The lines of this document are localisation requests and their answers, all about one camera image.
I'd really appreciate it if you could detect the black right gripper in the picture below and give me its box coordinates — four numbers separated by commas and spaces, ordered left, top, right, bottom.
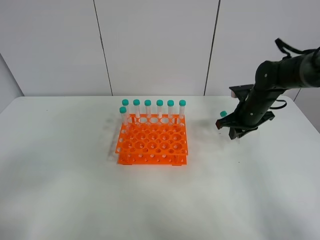
215, 86, 282, 140

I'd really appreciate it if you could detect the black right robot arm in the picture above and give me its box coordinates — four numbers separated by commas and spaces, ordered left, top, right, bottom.
215, 49, 320, 140

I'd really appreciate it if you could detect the orange test tube rack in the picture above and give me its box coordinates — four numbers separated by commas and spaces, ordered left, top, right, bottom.
115, 113, 189, 166

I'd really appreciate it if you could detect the test tube second row left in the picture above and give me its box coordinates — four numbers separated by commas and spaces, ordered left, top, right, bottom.
119, 106, 129, 126

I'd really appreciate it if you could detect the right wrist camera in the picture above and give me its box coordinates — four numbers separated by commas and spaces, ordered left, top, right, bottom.
229, 84, 254, 100

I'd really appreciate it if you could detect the right camera cable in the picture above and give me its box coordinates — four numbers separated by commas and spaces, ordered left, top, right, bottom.
274, 37, 320, 60

